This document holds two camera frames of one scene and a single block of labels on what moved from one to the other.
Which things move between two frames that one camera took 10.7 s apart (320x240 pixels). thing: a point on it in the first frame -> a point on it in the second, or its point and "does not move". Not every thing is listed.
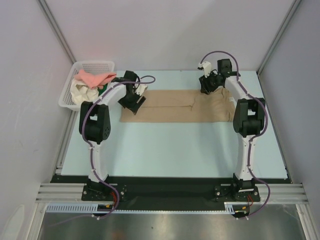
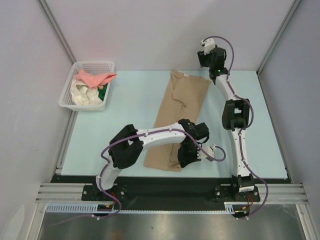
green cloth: x=101 y=91 does not move
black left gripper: x=133 y=106 -> x=184 y=160
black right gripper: x=207 y=85 -> x=203 y=59
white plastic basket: x=66 y=99 does not move
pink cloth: x=98 y=80 does not move
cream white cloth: x=80 y=92 does not move
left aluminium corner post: x=57 y=29 does not move
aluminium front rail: x=268 y=193 does not move
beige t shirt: x=182 y=106 -> x=184 y=101
